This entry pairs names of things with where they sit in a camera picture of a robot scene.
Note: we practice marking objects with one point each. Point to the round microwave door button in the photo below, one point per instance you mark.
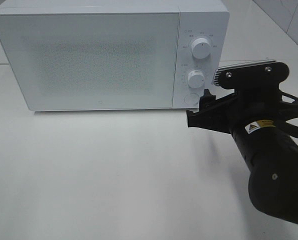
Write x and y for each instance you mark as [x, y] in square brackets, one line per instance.
[192, 99]

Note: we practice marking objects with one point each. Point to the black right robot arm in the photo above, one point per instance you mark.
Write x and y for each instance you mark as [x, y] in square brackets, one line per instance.
[274, 194]

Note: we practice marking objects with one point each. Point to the white microwave oven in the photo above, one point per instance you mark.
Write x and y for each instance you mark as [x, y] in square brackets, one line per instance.
[196, 18]

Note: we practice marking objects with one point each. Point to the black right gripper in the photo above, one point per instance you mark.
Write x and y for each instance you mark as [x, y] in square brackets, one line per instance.
[258, 123]

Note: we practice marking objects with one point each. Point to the white microwave door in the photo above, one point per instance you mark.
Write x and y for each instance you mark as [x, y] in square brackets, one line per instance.
[72, 62]

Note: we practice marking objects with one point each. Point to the white microwave knob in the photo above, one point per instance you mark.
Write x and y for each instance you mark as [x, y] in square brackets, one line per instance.
[195, 79]
[200, 47]

